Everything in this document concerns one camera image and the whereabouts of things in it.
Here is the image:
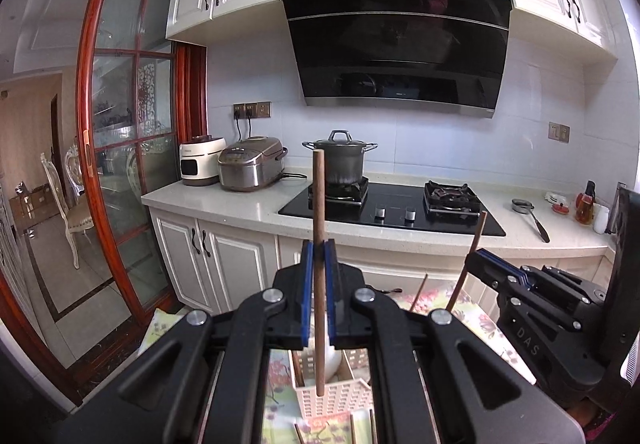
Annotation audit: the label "brown wooden chopstick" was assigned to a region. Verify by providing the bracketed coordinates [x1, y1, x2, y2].
[312, 150, 326, 397]
[446, 210, 488, 313]
[410, 273, 429, 313]

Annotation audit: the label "white electric cooker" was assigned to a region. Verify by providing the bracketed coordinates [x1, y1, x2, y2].
[179, 135, 227, 187]

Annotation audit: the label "white kitchen base cabinets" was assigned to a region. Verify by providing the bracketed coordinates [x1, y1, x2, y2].
[141, 176, 617, 322]

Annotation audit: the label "white spoons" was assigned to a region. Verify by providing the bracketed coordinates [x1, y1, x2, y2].
[311, 311, 347, 379]

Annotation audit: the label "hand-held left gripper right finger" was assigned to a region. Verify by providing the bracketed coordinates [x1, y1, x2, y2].
[324, 239, 584, 444]

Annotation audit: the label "brown wall socket panel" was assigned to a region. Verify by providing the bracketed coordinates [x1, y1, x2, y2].
[233, 102, 272, 120]

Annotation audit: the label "red wooden sliding glass door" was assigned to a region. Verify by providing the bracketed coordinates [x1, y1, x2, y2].
[76, 0, 190, 321]

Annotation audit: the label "pink garment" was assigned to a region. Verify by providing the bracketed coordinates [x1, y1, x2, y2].
[585, 411, 624, 444]

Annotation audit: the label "floral tablecloth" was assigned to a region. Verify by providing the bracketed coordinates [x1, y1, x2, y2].
[139, 286, 538, 444]

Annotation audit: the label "black power cord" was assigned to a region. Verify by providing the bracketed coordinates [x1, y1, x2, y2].
[233, 113, 254, 145]

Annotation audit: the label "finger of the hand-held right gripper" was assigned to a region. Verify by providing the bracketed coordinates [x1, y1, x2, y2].
[466, 253, 584, 333]
[472, 248, 607, 305]

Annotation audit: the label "white perforated utensil basket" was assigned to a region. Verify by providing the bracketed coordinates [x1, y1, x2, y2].
[292, 348, 375, 431]

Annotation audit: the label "small white red dish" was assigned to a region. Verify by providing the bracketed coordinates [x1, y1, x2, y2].
[545, 191, 571, 215]

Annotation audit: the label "black stockpot with lid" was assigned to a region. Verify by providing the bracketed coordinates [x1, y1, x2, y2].
[301, 130, 379, 187]

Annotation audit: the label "black range hood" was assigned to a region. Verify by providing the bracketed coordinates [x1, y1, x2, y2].
[278, 0, 516, 119]

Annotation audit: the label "silver rice cooker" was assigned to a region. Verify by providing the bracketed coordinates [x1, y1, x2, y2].
[218, 136, 289, 193]

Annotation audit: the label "black glass gas stove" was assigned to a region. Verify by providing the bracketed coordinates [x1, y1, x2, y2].
[278, 180, 507, 237]

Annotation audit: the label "white dining chair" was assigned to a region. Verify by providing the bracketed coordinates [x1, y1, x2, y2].
[65, 141, 89, 199]
[40, 151, 97, 271]

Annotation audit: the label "cardboard boxes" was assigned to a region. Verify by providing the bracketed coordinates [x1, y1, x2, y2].
[9, 181, 57, 225]

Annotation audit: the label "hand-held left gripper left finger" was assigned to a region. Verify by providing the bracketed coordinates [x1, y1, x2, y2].
[52, 239, 315, 444]

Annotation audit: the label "amber oil bottle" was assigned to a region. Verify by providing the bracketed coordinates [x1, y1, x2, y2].
[575, 181, 597, 225]

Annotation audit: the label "metal ladle black handle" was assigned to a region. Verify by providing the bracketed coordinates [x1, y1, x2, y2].
[511, 198, 551, 243]

